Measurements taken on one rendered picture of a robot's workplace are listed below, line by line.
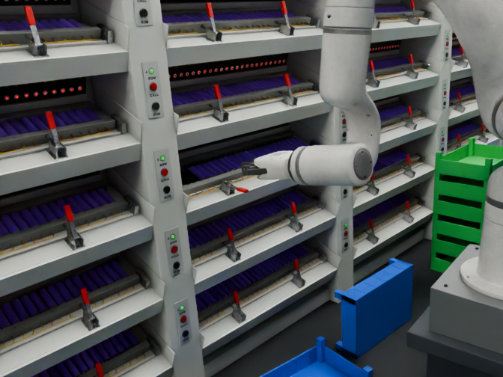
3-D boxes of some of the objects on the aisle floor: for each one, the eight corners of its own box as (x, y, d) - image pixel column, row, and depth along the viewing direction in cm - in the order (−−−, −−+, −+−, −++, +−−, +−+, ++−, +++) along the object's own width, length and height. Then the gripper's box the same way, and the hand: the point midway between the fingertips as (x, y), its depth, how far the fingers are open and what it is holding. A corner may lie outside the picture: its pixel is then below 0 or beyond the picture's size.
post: (442, 233, 228) (465, -230, 174) (433, 240, 222) (453, -238, 168) (403, 224, 242) (413, -208, 188) (393, 230, 236) (400, -214, 182)
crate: (412, 319, 165) (413, 264, 159) (356, 360, 146) (355, 300, 140) (391, 310, 171) (391, 256, 165) (335, 348, 152) (334, 291, 146)
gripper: (281, 192, 101) (225, 190, 115) (330, 173, 112) (274, 173, 126) (275, 156, 100) (219, 158, 114) (325, 141, 111) (269, 144, 124)
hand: (254, 166), depth 118 cm, fingers open, 3 cm apart
